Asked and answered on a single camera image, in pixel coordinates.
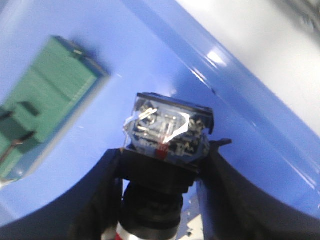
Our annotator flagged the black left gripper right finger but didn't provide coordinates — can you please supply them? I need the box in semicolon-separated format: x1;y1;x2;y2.
197;138;320;240

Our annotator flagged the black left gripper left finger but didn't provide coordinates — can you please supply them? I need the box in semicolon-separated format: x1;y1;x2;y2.
0;149;122;240

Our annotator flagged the red emergency stop button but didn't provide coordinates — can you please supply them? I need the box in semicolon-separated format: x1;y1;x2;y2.
115;92;214;240

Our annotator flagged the green terminal block module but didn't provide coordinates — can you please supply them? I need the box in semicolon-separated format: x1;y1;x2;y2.
0;36;107;185

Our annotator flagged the blue plastic tray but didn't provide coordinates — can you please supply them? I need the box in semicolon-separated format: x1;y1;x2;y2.
0;0;320;226

